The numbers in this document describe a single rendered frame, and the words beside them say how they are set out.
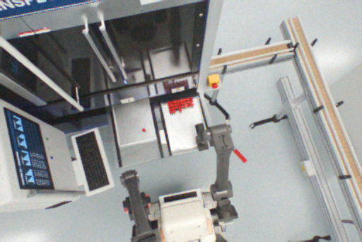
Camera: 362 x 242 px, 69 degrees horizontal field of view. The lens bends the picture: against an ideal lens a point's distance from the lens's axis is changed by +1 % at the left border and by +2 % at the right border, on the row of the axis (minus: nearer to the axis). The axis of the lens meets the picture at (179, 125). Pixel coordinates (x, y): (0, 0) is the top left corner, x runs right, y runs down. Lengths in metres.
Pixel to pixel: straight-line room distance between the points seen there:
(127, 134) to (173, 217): 0.78
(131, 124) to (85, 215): 1.24
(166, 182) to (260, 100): 1.31
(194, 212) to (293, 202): 1.70
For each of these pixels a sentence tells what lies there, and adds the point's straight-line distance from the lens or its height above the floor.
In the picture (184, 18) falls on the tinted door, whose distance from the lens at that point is 1.15.
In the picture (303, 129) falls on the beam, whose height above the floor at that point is 0.55.
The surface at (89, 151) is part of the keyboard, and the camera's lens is 1.93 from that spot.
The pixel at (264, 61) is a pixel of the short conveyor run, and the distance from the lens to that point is 2.02.
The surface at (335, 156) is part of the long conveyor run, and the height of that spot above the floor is 0.92.
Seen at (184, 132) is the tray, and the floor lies 0.88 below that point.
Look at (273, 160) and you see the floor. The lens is 2.80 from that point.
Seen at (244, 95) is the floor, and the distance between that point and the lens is 2.90.
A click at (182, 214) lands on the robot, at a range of 1.26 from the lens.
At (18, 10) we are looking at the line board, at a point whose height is 1.93.
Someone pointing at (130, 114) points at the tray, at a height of 0.88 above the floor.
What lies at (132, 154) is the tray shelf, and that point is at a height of 0.88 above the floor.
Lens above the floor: 2.62
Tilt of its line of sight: 75 degrees down
